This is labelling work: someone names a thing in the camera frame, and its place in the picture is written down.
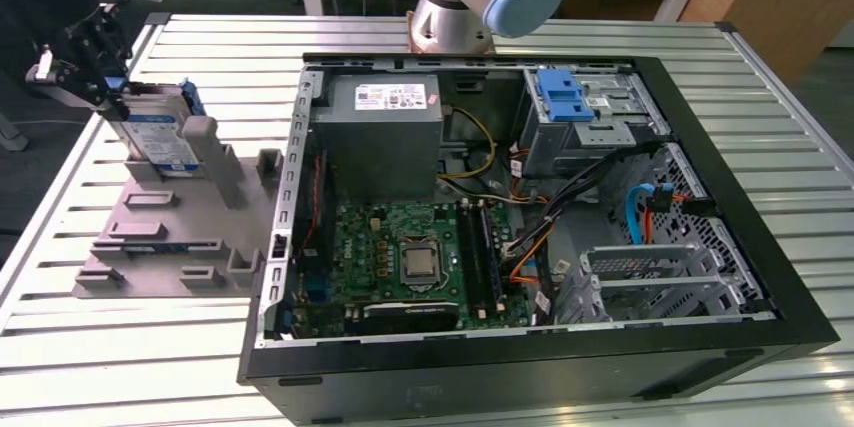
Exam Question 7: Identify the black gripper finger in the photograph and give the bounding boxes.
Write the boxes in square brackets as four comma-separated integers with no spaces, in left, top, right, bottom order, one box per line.
[26,46,133,121]
[66,2,134,79]

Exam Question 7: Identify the hard disk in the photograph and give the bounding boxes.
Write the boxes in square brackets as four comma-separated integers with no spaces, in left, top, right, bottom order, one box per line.
[99,76,202,179]

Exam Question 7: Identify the metal disk bay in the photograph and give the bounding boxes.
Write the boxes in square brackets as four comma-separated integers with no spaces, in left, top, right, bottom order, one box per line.
[574,242,762,324]

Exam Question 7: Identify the grey chair base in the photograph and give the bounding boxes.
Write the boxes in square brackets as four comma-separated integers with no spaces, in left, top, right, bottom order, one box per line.
[0,111,30,152]

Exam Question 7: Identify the grey parts rack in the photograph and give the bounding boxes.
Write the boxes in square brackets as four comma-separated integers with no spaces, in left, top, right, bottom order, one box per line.
[72,114,286,303]

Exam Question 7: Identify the RAM stick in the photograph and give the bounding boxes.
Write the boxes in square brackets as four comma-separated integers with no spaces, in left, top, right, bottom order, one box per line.
[123,244,190,255]

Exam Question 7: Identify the grey power supply unit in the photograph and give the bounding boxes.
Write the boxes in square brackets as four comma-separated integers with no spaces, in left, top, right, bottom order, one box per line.
[311,72,446,203]

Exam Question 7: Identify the green motherboard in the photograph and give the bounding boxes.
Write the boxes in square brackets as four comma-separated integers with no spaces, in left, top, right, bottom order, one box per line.
[293,199,542,338]

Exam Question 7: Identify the CPU socket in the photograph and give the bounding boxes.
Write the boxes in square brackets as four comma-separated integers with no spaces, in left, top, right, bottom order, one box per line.
[394,232,447,297]

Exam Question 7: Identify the silver CPU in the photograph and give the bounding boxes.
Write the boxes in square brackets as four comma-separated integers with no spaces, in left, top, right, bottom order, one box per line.
[402,248,437,279]

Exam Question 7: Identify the black graphics card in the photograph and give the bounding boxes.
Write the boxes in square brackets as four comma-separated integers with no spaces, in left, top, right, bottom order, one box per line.
[346,299,463,334]

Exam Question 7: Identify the black RAM slot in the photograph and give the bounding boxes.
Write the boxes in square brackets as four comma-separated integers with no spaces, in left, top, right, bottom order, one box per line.
[467,199,498,316]
[455,199,485,316]

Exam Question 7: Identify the blue plastic drive latch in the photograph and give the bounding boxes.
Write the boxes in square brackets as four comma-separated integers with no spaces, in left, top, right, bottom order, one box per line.
[536,67,601,123]

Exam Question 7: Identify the metal optical drive cage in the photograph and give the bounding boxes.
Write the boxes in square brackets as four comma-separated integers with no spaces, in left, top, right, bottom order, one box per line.
[518,66,673,181]

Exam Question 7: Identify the black PC case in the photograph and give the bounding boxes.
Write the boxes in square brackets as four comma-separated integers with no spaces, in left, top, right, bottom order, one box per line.
[237,50,841,426]

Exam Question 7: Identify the yellow wire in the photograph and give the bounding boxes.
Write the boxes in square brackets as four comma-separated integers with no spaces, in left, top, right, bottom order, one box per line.
[438,105,501,181]

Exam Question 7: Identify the black sleeved wire bundle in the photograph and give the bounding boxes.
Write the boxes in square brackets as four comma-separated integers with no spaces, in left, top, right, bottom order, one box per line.
[503,142,666,261]

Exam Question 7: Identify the orange wire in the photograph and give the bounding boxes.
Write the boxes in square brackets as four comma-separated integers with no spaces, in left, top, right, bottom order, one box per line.
[507,241,544,291]

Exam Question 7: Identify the blue data wire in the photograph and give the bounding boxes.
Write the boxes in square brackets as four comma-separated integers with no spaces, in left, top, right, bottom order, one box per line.
[625,182,662,247]

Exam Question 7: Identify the power wire with black connector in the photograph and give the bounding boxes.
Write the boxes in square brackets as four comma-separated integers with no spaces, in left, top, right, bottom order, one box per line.
[646,185,717,218]

